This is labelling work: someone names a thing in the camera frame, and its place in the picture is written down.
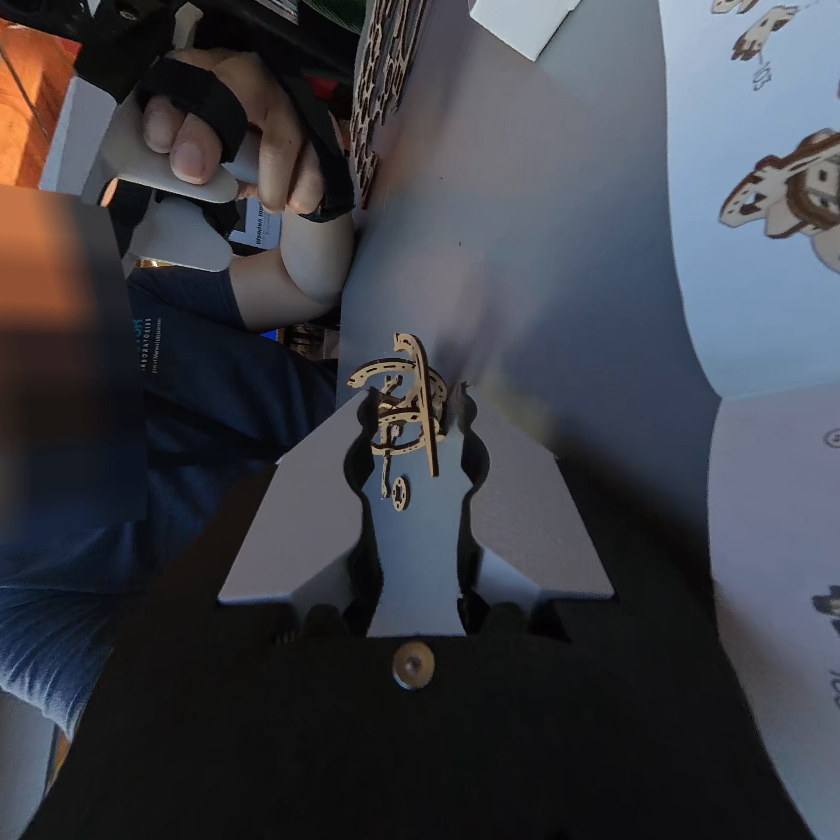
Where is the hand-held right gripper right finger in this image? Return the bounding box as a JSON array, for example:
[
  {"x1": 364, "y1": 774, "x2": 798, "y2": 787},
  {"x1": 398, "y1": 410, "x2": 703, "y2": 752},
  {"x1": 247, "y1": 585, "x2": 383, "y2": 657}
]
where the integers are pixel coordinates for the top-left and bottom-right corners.
[{"x1": 454, "y1": 381, "x2": 617, "y2": 634}]

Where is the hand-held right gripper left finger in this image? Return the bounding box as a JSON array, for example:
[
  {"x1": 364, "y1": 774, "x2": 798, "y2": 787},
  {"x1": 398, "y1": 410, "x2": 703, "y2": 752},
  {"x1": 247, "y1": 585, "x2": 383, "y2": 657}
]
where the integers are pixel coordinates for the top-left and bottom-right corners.
[{"x1": 218, "y1": 387, "x2": 384, "y2": 634}]

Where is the small wooden model assembly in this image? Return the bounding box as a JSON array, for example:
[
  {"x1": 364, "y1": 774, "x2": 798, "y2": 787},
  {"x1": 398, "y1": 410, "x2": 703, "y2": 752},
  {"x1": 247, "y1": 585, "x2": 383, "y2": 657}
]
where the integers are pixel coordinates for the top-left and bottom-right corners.
[{"x1": 347, "y1": 332, "x2": 451, "y2": 497}]

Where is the laser-cut wooden parts sheet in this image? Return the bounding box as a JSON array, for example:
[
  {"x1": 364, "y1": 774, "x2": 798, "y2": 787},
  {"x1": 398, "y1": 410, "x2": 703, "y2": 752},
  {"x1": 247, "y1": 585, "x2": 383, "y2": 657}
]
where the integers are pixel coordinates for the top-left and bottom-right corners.
[{"x1": 347, "y1": 0, "x2": 430, "y2": 211}]

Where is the person's left hand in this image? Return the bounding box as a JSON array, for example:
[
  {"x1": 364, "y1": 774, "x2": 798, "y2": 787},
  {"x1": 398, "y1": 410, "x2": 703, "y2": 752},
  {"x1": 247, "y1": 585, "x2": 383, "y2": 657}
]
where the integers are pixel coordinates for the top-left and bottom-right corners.
[{"x1": 143, "y1": 48, "x2": 341, "y2": 217}]

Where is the person in blue shirt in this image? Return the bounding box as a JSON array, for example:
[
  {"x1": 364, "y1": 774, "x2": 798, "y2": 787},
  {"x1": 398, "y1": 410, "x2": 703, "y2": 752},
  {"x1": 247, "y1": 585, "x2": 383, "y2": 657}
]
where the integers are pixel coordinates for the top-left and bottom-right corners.
[{"x1": 0, "y1": 265, "x2": 338, "y2": 591}]

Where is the black white marker sign board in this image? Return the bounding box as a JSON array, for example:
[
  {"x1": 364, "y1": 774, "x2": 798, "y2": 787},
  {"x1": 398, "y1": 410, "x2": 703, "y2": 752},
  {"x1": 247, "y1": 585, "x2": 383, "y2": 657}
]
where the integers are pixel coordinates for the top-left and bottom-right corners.
[{"x1": 233, "y1": 195, "x2": 284, "y2": 248}]

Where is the person's blue jeans leg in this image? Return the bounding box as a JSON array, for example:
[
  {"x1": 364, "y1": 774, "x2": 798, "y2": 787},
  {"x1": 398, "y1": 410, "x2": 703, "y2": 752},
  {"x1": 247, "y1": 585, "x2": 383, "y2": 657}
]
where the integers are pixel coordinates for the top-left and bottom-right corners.
[{"x1": 0, "y1": 577, "x2": 131, "y2": 738}]

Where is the white instruction booklet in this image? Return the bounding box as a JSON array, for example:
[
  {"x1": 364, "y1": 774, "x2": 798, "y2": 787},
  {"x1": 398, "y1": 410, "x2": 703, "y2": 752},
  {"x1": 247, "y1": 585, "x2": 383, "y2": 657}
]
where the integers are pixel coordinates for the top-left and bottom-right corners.
[{"x1": 660, "y1": 0, "x2": 840, "y2": 840}]

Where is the white cardboard box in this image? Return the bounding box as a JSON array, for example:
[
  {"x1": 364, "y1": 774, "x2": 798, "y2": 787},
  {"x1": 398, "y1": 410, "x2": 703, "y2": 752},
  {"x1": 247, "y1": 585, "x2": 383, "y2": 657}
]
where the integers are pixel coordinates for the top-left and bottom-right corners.
[{"x1": 468, "y1": 0, "x2": 581, "y2": 61}]

